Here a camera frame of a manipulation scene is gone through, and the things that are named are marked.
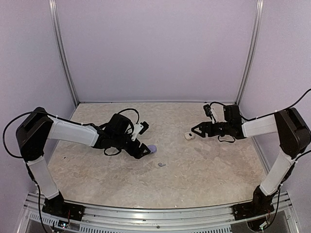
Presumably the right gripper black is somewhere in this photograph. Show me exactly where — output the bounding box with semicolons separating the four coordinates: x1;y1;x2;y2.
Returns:
192;121;232;137

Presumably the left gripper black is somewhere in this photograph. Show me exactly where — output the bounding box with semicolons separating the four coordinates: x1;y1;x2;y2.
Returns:
113;132;151;159

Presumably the purple round charging case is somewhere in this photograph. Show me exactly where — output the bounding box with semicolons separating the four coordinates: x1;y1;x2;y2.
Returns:
147;145;157;153

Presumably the cream earbud charging case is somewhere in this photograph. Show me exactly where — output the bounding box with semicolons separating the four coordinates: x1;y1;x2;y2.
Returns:
184;132;195;140

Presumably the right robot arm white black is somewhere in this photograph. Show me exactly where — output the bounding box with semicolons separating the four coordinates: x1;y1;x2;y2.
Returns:
191;103;311;216

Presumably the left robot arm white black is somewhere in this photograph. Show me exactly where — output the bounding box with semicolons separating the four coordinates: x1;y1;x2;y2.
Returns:
16;107;151;216

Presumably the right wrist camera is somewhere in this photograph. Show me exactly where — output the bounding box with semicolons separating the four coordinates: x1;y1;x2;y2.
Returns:
203;104;216;124

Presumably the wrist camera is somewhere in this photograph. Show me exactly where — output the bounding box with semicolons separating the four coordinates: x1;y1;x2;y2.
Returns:
131;121;149;141
203;104;216;124

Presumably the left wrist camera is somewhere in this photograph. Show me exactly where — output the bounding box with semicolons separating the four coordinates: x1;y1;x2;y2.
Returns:
131;121;149;141

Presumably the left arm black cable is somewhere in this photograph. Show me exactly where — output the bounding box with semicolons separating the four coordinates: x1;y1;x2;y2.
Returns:
2;108;140;158

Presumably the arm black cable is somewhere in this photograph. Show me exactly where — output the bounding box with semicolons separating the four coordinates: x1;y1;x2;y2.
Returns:
209;88;311;161
2;108;140;158

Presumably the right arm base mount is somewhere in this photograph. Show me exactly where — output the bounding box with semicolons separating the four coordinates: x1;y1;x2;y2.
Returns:
232;186;276;220

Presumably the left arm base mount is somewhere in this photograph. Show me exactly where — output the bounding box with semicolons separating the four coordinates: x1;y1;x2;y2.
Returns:
42;192;85;221

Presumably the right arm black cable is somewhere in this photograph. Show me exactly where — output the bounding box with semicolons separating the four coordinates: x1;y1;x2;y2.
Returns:
209;88;311;161

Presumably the right aluminium frame post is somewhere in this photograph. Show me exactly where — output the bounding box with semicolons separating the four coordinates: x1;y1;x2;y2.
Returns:
235;0;264;105

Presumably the aluminium frame post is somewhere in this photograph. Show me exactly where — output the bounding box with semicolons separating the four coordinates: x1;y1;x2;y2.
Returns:
235;0;264;105
49;0;80;107

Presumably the front aluminium rail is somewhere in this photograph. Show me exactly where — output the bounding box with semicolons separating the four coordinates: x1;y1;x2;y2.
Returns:
14;198;301;233

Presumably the left aluminium frame post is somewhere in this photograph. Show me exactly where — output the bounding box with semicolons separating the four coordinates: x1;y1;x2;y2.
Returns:
49;0;80;107

